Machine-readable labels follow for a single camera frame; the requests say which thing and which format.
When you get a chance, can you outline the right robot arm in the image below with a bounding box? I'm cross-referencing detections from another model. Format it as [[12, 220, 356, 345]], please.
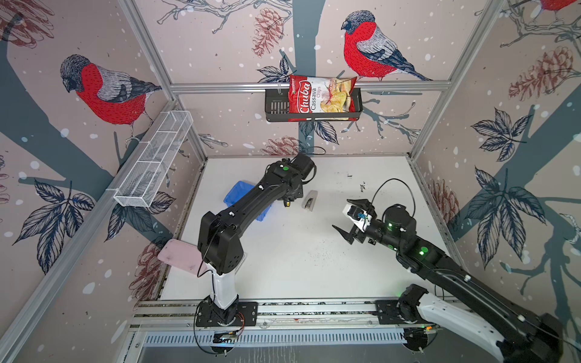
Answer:
[[339, 199, 564, 362]]

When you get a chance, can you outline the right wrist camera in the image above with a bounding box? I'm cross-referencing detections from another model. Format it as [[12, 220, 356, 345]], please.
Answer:
[[343, 204, 370, 232]]

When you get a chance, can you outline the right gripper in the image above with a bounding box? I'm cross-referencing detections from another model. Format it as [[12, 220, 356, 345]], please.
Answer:
[[333, 199, 403, 256]]

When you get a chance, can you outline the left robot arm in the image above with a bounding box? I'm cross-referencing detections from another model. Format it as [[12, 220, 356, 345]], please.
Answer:
[[198, 153, 316, 325]]

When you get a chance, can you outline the black wall basket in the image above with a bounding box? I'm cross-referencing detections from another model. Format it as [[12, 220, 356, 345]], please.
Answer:
[[264, 87, 364, 123]]

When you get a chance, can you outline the red cassava chips bag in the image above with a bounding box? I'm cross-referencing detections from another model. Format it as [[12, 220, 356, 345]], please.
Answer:
[[288, 76, 357, 113]]

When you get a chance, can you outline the white wire wall basket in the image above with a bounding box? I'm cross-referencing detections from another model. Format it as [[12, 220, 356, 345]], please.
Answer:
[[113, 110, 193, 208]]

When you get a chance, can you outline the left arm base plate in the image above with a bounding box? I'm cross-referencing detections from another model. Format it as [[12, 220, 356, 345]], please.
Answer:
[[195, 299, 258, 328]]

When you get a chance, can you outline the blue plastic bin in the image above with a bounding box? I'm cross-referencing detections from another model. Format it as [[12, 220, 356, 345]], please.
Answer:
[[223, 181, 254, 207]]

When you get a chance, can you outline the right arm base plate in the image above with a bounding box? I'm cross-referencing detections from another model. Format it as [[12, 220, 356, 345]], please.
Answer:
[[375, 299, 434, 327]]

